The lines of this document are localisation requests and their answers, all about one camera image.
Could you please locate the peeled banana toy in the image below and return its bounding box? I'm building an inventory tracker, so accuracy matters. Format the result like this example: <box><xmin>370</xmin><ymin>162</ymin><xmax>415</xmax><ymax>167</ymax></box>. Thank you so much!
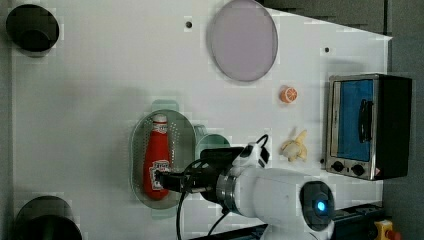
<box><xmin>281</xmin><ymin>130</ymin><xmax>308</xmax><ymax>162</ymax></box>

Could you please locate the blue metal rail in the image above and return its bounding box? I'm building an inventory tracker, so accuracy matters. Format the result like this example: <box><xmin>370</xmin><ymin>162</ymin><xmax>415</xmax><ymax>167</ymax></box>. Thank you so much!
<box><xmin>191</xmin><ymin>204</ymin><xmax>385</xmax><ymax>240</ymax></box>

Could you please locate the grey round plate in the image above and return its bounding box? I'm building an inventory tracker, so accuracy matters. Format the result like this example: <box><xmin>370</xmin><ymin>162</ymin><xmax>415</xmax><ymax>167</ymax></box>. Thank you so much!
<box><xmin>209</xmin><ymin>0</ymin><xmax>278</xmax><ymax>82</ymax></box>

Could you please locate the red ketchup bottle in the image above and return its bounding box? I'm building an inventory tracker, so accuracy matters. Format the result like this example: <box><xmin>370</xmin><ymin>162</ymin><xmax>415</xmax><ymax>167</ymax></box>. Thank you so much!
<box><xmin>143</xmin><ymin>114</ymin><xmax>171</xmax><ymax>200</ymax></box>

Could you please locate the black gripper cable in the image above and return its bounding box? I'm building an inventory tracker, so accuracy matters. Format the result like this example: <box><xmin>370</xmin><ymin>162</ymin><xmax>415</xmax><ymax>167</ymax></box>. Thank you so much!
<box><xmin>175</xmin><ymin>133</ymin><xmax>270</xmax><ymax>240</ymax></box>

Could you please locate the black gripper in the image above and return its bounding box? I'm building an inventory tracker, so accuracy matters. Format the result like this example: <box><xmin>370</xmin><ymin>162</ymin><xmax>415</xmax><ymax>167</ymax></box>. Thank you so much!
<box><xmin>155</xmin><ymin>147</ymin><xmax>243</xmax><ymax>202</ymax></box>

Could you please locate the black cylinder post far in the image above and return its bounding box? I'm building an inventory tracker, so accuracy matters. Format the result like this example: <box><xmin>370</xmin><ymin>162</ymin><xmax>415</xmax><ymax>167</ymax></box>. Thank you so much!
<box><xmin>6</xmin><ymin>4</ymin><xmax>60</xmax><ymax>52</ymax></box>

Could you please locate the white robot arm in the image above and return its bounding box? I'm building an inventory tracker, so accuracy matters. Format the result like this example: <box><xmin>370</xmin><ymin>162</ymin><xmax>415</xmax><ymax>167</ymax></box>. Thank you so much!
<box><xmin>154</xmin><ymin>146</ymin><xmax>335</xmax><ymax>240</ymax></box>

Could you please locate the orange slice toy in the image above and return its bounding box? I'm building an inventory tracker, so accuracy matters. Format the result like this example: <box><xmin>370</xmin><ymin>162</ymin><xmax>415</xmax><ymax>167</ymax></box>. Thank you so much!
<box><xmin>280</xmin><ymin>87</ymin><xmax>298</xmax><ymax>104</ymax></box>

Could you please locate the black cylinder post near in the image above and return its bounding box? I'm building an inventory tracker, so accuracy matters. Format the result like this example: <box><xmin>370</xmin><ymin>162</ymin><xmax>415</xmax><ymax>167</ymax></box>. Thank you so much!
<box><xmin>12</xmin><ymin>196</ymin><xmax>83</xmax><ymax>240</ymax></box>

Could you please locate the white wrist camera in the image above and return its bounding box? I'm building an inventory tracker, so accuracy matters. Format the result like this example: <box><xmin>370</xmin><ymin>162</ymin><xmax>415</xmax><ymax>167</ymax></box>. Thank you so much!
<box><xmin>232</xmin><ymin>142</ymin><xmax>270</xmax><ymax>168</ymax></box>

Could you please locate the black cylinder post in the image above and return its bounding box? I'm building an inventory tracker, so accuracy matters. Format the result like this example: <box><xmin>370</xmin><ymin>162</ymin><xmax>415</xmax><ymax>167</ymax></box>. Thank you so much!
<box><xmin>12</xmin><ymin>196</ymin><xmax>83</xmax><ymax>240</ymax></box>
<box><xmin>6</xmin><ymin>4</ymin><xmax>60</xmax><ymax>52</ymax></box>

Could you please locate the yellow red emergency button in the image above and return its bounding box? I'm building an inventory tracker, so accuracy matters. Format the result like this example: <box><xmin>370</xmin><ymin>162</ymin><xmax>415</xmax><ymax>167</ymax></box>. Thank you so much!
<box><xmin>374</xmin><ymin>220</ymin><xmax>402</xmax><ymax>240</ymax></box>

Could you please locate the black toaster oven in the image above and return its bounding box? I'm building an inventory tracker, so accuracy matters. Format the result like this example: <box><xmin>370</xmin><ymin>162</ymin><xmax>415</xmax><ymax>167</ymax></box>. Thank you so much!
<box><xmin>325</xmin><ymin>74</ymin><xmax>412</xmax><ymax>181</ymax></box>

